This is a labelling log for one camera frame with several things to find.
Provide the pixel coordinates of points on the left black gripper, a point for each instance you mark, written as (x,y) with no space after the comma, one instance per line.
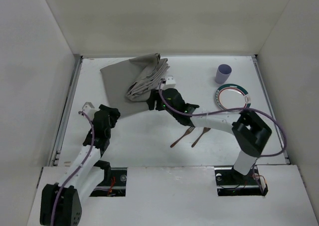
(112,113)

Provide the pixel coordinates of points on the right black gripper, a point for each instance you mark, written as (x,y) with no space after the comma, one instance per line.
(153,100)

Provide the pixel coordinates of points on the grey cloth placemat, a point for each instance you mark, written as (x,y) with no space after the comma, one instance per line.
(128,84)

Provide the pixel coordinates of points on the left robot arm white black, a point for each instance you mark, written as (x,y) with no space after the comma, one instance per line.
(61,202)

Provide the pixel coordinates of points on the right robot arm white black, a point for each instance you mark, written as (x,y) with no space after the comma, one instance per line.
(250,131)

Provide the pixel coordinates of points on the brown wooden fork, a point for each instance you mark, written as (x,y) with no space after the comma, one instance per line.
(187,132)

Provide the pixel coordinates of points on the brown wooden spoon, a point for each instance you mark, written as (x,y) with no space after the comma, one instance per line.
(204,131)

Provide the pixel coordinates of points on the white plate green rim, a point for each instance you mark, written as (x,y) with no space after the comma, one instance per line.
(229,96)

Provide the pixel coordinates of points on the lilac plastic cup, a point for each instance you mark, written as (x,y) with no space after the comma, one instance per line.
(222,74)

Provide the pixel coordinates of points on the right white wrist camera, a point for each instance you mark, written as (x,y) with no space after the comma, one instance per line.
(168,82)

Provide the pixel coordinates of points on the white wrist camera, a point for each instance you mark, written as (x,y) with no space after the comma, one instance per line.
(88,109)
(168,82)

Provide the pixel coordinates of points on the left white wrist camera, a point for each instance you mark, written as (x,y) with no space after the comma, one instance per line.
(88,109)

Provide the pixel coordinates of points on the left aluminium table rail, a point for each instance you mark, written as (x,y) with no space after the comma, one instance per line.
(52,161)

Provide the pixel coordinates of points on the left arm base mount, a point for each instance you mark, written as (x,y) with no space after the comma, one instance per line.
(114,182)

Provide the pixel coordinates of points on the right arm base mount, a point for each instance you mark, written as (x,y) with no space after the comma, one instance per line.
(231,183)

